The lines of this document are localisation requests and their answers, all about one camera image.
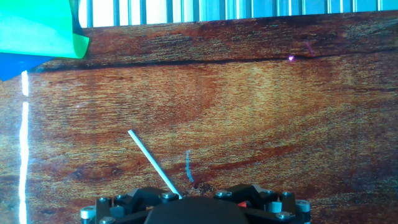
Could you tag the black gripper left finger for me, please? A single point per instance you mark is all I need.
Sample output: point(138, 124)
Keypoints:
point(130, 202)

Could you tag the blue flag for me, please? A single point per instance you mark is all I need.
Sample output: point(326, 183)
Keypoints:
point(14, 63)

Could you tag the green flag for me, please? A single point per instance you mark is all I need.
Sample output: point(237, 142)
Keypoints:
point(37, 28)

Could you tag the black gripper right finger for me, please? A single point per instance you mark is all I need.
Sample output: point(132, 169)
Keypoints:
point(267, 202)

